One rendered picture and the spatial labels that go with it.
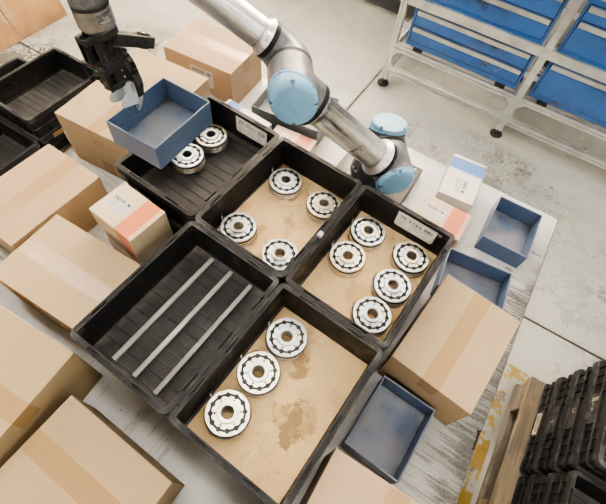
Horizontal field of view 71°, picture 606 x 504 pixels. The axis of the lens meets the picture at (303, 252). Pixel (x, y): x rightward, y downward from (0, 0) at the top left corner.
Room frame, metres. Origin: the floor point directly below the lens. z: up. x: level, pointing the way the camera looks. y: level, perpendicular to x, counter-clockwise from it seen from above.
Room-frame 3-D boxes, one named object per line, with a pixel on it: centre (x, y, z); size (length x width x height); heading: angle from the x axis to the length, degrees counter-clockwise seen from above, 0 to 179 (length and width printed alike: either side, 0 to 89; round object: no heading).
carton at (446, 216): (0.87, -0.44, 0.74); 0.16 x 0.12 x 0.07; 64
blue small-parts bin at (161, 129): (0.77, 0.39, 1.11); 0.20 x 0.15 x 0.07; 156
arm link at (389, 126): (1.04, -0.21, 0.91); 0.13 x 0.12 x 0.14; 11
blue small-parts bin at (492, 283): (0.65, -0.53, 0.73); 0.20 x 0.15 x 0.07; 72
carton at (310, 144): (1.09, 0.11, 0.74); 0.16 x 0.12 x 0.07; 71
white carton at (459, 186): (1.04, -0.51, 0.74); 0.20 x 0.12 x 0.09; 160
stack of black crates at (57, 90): (1.42, 1.23, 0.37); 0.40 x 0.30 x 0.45; 155
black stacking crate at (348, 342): (0.23, 0.00, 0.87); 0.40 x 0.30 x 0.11; 152
